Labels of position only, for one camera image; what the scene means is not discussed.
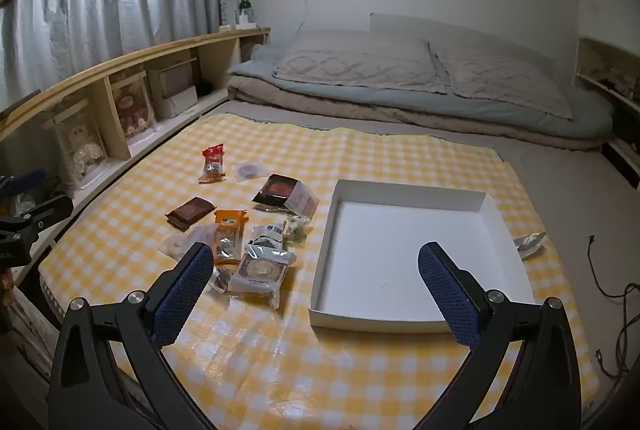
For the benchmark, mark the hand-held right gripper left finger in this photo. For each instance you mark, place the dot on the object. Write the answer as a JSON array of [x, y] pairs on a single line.
[[185, 295]]

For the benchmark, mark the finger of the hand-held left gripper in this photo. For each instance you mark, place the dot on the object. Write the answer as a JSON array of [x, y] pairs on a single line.
[[50, 209], [31, 176]]

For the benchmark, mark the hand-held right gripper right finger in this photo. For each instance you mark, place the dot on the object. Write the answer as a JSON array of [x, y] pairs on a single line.
[[450, 295]]

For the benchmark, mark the clear packet pale round cookie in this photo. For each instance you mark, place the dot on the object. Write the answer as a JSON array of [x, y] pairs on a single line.
[[175, 244]]

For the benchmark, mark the white cardboard box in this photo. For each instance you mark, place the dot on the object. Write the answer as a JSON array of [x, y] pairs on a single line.
[[400, 260]]

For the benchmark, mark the clear swirl roll cake packet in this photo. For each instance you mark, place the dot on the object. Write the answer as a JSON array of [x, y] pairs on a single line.
[[260, 272]]

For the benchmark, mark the orange snack packet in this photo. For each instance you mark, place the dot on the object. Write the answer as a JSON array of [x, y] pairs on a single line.
[[230, 230]]

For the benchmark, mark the brown chocolate cake packet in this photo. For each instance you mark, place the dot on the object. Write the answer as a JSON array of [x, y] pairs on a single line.
[[190, 211]]

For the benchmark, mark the small white candy packet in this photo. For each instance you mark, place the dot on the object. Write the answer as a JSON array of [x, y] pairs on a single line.
[[265, 237]]

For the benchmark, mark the red snack packet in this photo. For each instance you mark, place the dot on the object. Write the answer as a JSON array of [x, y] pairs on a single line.
[[212, 163]]

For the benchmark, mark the black packet red print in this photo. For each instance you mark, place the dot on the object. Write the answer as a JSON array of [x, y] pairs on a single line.
[[275, 190]]

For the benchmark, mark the person's left hand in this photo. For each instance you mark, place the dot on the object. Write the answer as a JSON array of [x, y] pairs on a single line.
[[4, 285]]

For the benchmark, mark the clear bag white plush toys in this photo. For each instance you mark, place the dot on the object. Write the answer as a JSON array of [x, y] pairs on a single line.
[[80, 150]]

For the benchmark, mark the silver foil wrapper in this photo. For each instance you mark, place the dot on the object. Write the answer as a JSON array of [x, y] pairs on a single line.
[[530, 244]]

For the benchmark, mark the clear bag brown plush toys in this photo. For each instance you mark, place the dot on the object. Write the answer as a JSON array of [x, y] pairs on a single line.
[[132, 108]]

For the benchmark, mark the yellow checked mat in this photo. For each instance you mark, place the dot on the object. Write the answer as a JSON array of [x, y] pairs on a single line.
[[300, 360]]

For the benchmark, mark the white storage box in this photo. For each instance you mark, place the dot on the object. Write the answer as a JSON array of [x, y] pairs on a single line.
[[182, 105]]

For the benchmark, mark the grey curtain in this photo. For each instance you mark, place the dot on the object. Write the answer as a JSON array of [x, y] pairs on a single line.
[[100, 20]]

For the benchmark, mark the brown cardboard box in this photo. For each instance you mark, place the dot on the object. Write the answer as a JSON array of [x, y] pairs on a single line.
[[175, 80]]

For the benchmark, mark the wooden shelf unit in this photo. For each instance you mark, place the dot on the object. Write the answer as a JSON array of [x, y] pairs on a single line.
[[150, 50]]

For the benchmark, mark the beige folded blanket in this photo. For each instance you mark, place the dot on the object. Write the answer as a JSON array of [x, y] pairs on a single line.
[[300, 108]]

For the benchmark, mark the beige quilted pillow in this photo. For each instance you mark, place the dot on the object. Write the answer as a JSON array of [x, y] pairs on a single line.
[[360, 63], [500, 80]]

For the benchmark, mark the blue-grey duvet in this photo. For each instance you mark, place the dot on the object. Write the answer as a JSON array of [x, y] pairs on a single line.
[[350, 98]]

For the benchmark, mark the white card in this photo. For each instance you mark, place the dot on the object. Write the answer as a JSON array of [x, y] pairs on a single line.
[[227, 5]]

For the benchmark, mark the small white box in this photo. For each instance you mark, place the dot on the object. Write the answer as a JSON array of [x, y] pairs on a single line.
[[245, 20]]

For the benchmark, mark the shelf clutter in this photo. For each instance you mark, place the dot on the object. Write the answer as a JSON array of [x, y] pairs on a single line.
[[612, 83]]

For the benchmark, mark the green glass bottle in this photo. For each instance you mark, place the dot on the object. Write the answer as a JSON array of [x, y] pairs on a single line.
[[244, 3]]

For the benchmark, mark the white wall shelf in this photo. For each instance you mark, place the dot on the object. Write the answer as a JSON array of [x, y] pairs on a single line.
[[600, 55]]

